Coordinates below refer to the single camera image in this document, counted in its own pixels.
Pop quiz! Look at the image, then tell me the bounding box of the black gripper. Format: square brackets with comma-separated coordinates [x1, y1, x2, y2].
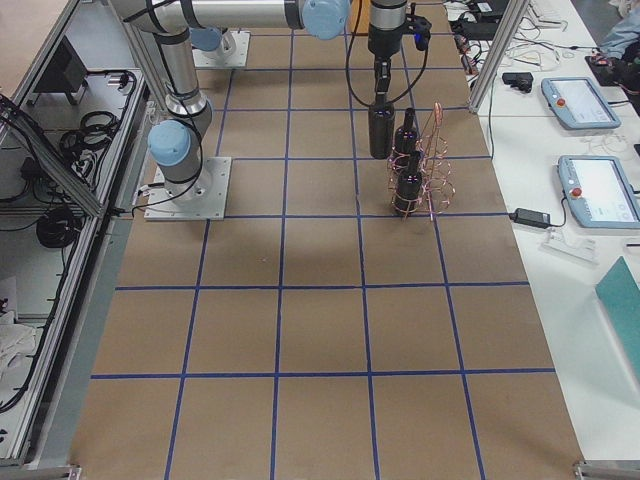
[368, 0, 407, 103]

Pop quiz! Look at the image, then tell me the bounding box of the dark glass wine bottle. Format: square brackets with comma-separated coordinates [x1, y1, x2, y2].
[368, 94, 395, 159]

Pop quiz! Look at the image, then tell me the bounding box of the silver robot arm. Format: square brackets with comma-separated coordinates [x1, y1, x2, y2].
[111, 1, 213, 204]
[112, 1, 351, 115]

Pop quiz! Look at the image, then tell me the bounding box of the upper teach pendant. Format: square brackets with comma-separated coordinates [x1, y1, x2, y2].
[541, 77, 621, 130]

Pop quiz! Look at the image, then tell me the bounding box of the teach pendant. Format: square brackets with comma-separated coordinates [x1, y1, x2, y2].
[541, 77, 621, 130]
[557, 155, 639, 229]

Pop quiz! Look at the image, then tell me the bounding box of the black power adapter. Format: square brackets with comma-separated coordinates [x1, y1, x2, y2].
[509, 208, 551, 229]

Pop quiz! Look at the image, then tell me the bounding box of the lower teach pendant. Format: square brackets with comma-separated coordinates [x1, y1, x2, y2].
[557, 155, 639, 229]

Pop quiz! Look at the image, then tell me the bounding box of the white crumpled cloth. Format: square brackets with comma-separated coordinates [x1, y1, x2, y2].
[1, 311, 37, 372]

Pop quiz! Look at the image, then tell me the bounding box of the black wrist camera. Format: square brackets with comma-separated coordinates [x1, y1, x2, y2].
[407, 14, 432, 52]

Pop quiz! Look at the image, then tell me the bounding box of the copper wire bottle basket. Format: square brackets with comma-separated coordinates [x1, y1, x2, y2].
[387, 101, 455, 219]

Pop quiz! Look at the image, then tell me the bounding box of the aluminium frame post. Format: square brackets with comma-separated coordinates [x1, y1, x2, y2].
[468, 0, 529, 114]

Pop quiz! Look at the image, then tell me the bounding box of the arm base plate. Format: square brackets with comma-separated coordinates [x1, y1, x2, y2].
[144, 157, 232, 221]
[191, 28, 251, 70]

